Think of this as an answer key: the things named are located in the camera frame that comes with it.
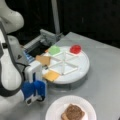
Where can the white blue gripper body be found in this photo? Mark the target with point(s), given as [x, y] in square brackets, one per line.
[34, 87]

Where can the yellow cheese slice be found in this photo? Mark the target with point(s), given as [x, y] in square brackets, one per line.
[51, 75]

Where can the toast bread slice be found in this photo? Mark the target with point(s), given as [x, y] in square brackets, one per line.
[64, 117]
[44, 60]

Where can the brown meat patty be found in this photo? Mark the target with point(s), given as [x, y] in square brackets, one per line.
[74, 110]

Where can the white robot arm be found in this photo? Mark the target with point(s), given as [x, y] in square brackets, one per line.
[13, 89]

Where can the white paper plate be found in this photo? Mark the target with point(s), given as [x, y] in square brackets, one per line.
[58, 107]

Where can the green lettuce piece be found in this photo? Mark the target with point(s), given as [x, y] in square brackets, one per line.
[53, 50]

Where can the white round divided tray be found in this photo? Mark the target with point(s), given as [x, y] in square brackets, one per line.
[71, 67]

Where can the red tomato slice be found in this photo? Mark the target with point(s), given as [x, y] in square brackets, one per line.
[75, 49]

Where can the grey metal frame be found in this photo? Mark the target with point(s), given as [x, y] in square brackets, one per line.
[46, 37]

